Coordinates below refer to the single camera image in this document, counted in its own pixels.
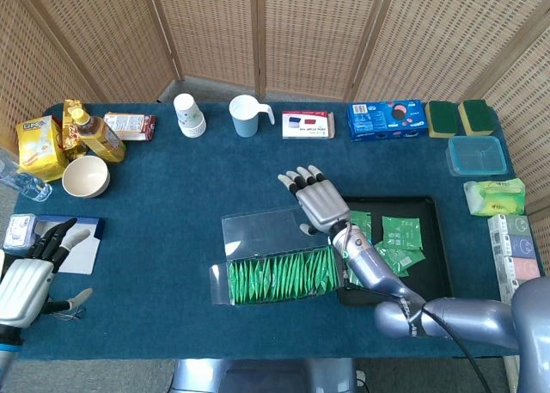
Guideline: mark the blue carpet table cloth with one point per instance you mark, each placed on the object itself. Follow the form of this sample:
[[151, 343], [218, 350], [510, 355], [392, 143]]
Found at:
[[172, 238]]

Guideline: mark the clear plastic box with packets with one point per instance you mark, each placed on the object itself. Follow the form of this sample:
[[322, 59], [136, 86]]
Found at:
[[258, 234]]

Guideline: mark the open blue white box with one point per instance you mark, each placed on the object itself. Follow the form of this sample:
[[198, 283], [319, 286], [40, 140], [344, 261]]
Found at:
[[81, 255]]

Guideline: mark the beige bowl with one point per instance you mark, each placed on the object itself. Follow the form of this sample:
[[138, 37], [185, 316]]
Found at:
[[86, 178]]

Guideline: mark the green wet wipes pack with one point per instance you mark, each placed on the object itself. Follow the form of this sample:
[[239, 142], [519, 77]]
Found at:
[[494, 197]]

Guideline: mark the pastel tissue multipack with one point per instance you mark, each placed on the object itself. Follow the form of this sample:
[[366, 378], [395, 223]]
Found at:
[[515, 247]]

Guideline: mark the yellow snack packet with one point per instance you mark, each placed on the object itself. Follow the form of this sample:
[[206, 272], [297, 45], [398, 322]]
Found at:
[[71, 130]]

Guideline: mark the white box red blue print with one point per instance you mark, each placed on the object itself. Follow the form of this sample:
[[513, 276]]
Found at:
[[307, 124]]

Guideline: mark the woven rattan screen panel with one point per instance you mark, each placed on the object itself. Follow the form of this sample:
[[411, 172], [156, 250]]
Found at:
[[215, 27], [26, 66], [528, 122], [107, 32], [318, 32], [438, 32]]

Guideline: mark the yellow snack box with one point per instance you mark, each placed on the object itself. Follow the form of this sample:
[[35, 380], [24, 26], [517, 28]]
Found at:
[[40, 148]]

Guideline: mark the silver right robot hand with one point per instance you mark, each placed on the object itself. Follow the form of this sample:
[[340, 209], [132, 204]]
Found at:
[[322, 204]]

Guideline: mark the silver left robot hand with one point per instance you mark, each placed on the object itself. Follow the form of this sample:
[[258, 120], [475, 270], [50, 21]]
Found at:
[[21, 285]]

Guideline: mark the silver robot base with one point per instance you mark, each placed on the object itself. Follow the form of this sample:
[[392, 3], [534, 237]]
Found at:
[[202, 376]]

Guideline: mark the stack of white paper cups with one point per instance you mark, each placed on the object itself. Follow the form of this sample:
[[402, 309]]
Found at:
[[189, 113]]

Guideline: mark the clear water bottle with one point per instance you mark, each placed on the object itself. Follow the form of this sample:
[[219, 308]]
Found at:
[[30, 186]]

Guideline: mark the clear container blue lid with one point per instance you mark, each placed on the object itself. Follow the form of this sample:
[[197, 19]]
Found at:
[[477, 156]]

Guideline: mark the brown white biscuit pack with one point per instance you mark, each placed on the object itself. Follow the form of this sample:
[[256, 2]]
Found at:
[[129, 126]]

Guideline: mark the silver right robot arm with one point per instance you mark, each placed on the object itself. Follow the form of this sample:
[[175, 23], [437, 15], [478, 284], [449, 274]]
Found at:
[[378, 272]]

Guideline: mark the green yellow sponge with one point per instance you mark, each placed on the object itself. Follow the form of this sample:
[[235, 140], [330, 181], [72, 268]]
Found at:
[[477, 115], [442, 118]]

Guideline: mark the yellow drink bottle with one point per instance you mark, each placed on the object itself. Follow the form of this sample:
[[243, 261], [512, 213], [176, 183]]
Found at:
[[103, 139]]

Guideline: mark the small white blue tin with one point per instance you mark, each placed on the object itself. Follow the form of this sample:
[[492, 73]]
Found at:
[[19, 231]]

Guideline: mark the black plastic tray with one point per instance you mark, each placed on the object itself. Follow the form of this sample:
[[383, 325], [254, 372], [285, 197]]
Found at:
[[429, 238]]

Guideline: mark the blue cookie box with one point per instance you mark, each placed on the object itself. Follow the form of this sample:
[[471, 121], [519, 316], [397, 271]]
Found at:
[[386, 122]]

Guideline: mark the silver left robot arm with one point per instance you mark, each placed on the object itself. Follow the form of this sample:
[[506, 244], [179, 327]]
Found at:
[[7, 350]]

